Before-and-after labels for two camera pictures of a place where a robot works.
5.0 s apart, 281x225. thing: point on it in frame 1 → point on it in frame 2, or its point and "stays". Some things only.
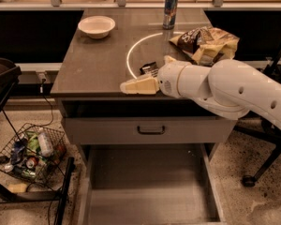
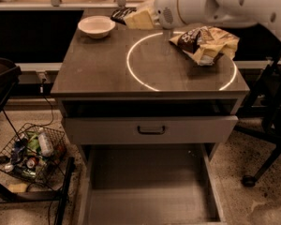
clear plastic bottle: (45, 145) stays
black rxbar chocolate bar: (150, 67) → (119, 14)
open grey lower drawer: (149, 184) stays
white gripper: (169, 79) → (165, 9)
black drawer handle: (151, 133) stays
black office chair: (279, 68) stays
